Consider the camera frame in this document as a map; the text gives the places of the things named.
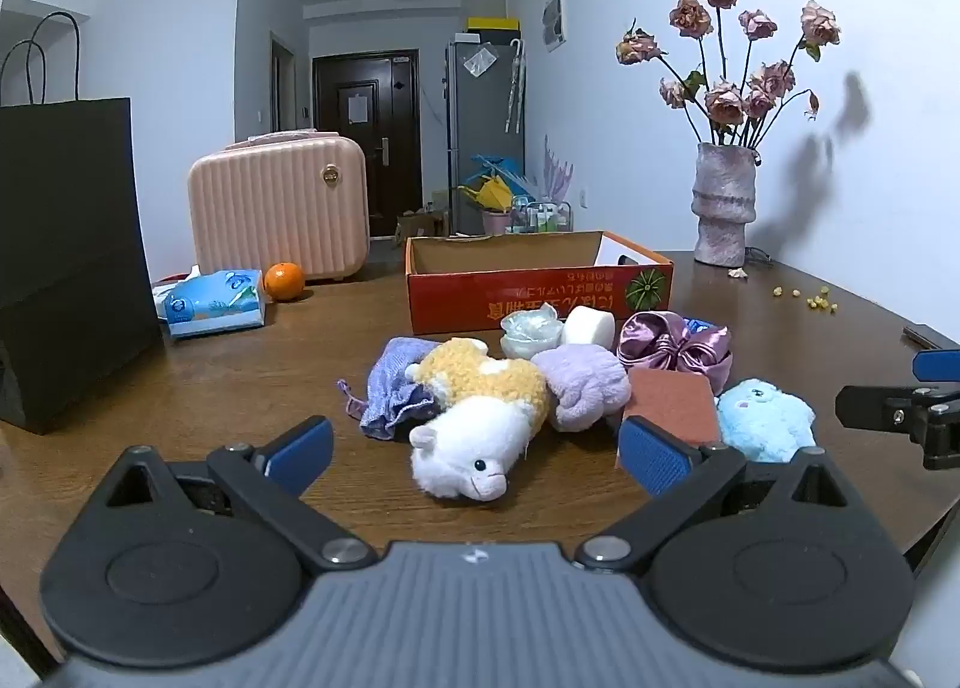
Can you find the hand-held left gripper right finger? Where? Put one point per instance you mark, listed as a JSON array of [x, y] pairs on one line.
[[652, 455]]

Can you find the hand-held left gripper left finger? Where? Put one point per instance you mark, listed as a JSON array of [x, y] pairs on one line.
[[304, 444]]

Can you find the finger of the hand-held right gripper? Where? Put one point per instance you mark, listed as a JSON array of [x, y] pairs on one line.
[[885, 407], [937, 364]]

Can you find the brown scouring sponge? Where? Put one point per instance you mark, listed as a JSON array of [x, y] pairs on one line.
[[671, 399]]

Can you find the lilac fluffy headband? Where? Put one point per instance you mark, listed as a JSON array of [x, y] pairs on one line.
[[585, 384]]

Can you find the purple satin bonnet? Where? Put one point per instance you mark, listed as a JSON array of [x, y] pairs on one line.
[[660, 347]]

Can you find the purple knitted pouch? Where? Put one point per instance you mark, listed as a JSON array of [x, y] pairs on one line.
[[394, 380]]

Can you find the blue plush toy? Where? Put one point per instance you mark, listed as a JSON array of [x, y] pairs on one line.
[[765, 418]]

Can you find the white round sponge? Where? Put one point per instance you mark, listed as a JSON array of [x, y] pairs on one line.
[[589, 328]]

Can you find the white yellow alpaca plush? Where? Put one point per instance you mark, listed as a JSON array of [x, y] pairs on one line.
[[480, 433]]

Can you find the red orange cardboard box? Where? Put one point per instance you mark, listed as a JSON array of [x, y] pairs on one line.
[[465, 298]]

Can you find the scattered yellow crumbs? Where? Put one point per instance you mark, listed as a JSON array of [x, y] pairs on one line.
[[814, 300]]

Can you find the orange fruit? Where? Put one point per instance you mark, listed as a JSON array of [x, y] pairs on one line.
[[285, 281]]

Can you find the blue tissue pack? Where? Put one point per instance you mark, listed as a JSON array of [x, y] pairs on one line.
[[214, 302]]

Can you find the pink ribbed suitcase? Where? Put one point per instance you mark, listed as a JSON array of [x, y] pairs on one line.
[[277, 208]]

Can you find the brown cardboard carton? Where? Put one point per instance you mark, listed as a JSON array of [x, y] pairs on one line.
[[420, 223]]

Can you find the purple textured vase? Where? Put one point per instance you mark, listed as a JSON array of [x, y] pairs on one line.
[[724, 208]]

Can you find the metal cart with bottles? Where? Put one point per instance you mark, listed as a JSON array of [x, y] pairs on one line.
[[540, 217]]

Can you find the pink bucket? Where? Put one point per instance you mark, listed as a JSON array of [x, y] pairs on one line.
[[495, 223]]

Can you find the purple feather decoration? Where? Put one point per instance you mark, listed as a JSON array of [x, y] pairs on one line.
[[559, 174]]

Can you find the black paper bag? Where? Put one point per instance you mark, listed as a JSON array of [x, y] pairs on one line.
[[67, 245]]

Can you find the blue folding stool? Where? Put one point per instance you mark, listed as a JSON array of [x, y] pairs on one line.
[[495, 163]]

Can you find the bunch of dried pink roses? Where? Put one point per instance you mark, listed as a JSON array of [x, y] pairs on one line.
[[726, 103]]

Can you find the white paper notice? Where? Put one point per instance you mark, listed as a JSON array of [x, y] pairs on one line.
[[358, 109]]

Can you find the dark wooden door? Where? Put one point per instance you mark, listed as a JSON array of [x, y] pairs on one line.
[[390, 96]]

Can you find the grey refrigerator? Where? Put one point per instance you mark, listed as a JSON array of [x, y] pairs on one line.
[[480, 126]]

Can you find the white folded umbrella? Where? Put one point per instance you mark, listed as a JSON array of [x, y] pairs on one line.
[[514, 88]]

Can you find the clear plastic bag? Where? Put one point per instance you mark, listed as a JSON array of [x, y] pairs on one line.
[[478, 62]]

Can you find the yellow box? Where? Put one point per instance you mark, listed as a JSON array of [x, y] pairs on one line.
[[491, 24]]

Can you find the side door frame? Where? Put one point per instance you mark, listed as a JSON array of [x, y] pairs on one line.
[[279, 88]]

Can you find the wall electrical panel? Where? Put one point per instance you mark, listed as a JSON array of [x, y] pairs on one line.
[[553, 21]]

